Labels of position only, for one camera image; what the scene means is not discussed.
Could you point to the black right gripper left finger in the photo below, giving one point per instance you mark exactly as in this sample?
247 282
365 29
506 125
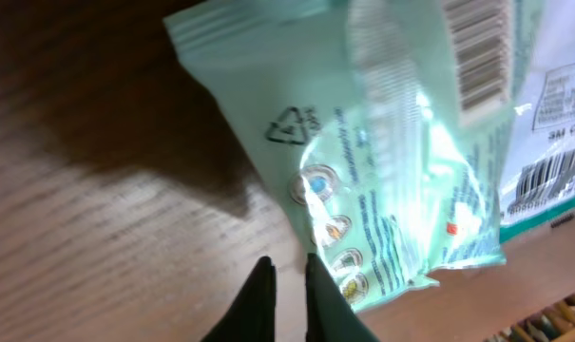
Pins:
252 315

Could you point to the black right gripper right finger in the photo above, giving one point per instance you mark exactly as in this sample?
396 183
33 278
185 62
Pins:
329 317

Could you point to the light teal snack packet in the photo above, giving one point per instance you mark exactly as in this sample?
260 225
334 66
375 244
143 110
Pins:
380 127

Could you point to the green white tape bag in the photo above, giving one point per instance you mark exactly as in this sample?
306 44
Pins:
538 182

